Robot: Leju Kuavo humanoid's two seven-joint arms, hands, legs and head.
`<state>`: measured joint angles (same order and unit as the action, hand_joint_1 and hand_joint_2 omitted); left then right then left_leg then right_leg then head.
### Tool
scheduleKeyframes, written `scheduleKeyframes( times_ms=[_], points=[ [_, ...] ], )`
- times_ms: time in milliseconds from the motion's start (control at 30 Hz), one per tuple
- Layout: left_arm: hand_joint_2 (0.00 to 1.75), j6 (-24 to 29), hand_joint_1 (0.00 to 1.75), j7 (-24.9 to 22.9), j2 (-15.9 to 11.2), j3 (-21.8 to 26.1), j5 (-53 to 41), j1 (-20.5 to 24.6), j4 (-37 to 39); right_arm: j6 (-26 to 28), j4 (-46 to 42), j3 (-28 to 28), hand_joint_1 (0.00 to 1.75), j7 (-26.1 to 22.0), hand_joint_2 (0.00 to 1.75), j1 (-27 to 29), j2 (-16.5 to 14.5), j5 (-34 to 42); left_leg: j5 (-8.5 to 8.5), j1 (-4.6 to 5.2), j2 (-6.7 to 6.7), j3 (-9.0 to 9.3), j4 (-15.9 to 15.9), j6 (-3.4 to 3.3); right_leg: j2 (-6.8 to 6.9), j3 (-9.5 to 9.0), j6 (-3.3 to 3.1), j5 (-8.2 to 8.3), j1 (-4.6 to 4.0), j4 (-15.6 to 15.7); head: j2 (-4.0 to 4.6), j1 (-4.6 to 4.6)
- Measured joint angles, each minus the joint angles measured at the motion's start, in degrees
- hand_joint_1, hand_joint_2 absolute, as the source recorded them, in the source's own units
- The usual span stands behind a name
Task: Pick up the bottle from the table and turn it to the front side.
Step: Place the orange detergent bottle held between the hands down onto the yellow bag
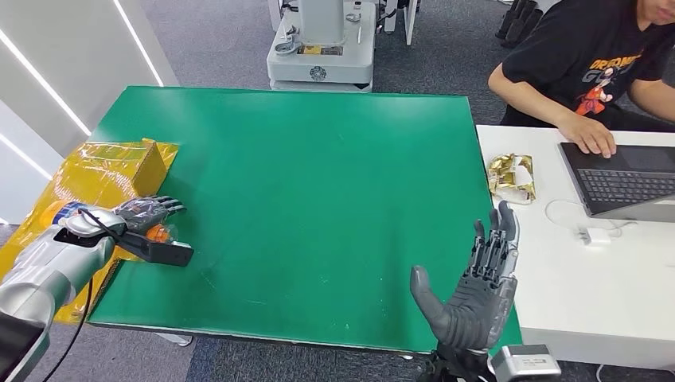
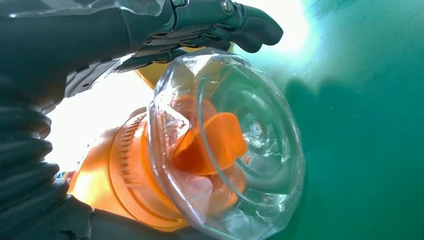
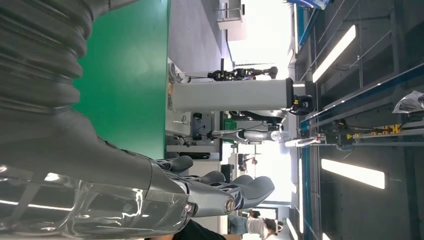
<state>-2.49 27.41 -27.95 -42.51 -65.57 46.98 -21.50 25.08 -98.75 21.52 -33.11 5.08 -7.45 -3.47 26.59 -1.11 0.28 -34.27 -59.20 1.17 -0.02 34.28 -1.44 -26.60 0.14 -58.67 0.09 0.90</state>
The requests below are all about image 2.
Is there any orange plastic bottle clear cap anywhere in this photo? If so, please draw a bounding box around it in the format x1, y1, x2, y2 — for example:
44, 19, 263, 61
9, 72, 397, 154
54, 43, 306, 240

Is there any green table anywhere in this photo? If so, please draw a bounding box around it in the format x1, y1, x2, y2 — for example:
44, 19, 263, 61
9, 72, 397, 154
231, 0, 424, 240

